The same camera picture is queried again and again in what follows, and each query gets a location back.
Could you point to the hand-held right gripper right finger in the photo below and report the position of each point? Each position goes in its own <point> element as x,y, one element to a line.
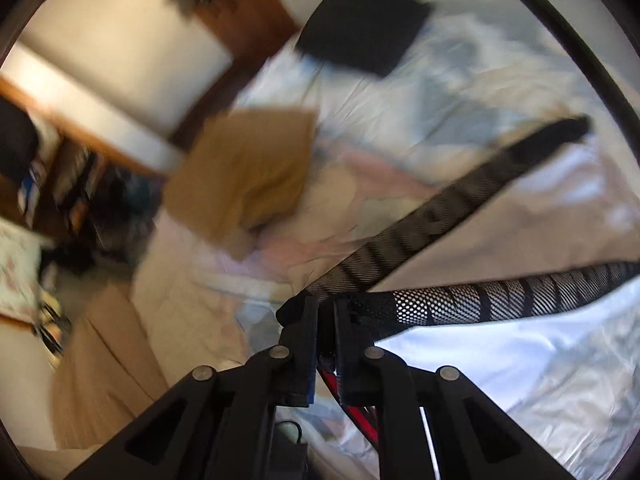
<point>341,360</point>

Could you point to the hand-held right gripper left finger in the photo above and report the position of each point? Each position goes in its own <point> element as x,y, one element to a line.
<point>311,375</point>

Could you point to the white shorts with black mesh stripe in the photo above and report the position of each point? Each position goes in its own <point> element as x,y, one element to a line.
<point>500,230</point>

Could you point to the beige cloth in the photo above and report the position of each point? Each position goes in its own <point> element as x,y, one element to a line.
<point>110,360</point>

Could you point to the pastel patchwork bedspread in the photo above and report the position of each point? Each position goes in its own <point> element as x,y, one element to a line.
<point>450,100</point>

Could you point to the cluttered bookshelf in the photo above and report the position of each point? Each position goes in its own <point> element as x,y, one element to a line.
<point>75,180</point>

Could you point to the floral cushion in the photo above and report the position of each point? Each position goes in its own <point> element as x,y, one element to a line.
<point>15,270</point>

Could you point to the black pillow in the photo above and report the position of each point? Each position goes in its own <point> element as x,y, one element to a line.
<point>360,30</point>

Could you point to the wooden door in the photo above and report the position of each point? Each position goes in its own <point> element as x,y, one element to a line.
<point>255,10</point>

